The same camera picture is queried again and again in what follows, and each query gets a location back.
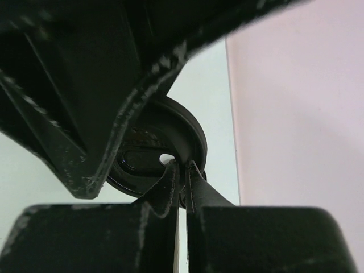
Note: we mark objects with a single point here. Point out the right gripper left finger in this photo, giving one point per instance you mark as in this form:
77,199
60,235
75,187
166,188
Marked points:
137,237

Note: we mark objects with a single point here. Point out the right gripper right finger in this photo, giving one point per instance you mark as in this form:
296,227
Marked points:
223,237

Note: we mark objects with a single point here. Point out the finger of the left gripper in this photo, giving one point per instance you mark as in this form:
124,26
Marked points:
75,74

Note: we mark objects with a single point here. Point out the black cup lid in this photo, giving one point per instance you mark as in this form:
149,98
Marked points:
164,127

